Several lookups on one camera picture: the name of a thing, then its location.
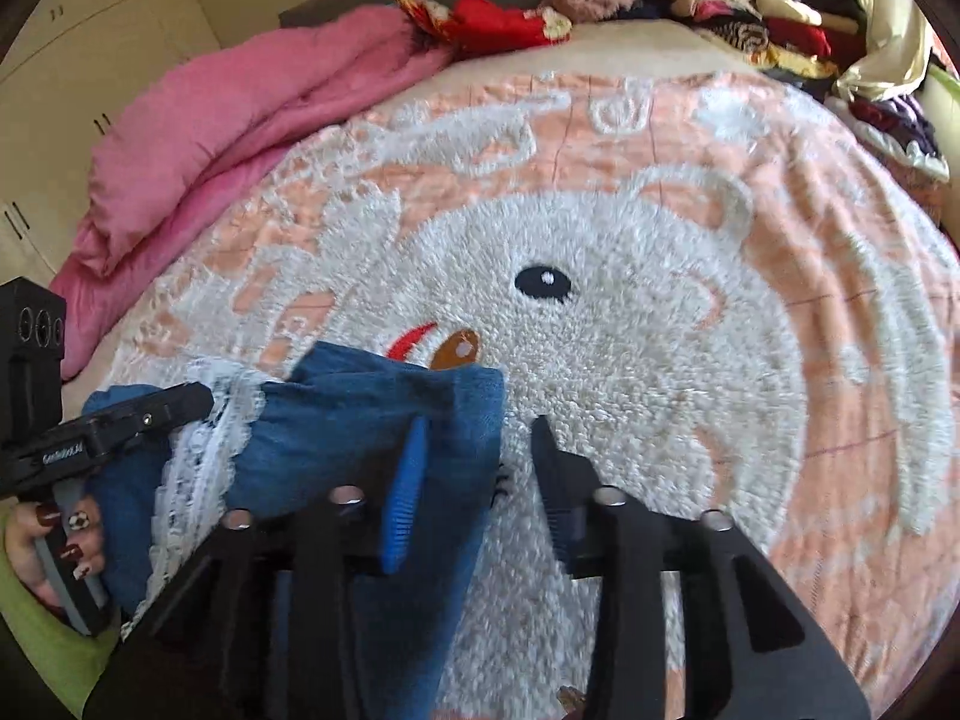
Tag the red floral cloth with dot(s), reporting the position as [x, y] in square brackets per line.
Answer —
[480, 28]

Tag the cream yellow curtain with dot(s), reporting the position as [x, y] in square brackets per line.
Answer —
[899, 40]

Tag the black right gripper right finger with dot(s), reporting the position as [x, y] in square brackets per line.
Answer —
[566, 484]

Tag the purple white garment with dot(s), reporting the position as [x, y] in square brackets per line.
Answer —
[897, 130]

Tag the cream wardrobe cabinet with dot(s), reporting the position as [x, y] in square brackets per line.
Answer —
[72, 69]

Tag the peach white bear blanket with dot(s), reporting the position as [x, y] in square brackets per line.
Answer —
[705, 282]

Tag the blue denim pants lace trim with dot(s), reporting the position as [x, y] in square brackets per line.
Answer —
[270, 446]

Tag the pink folded quilt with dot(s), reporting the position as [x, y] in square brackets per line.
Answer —
[209, 130]

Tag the green sleeve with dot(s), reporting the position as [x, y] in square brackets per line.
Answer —
[68, 664]

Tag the pile of folded clothes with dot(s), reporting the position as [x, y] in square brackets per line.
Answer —
[811, 40]

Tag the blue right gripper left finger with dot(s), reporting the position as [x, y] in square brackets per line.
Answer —
[398, 509]

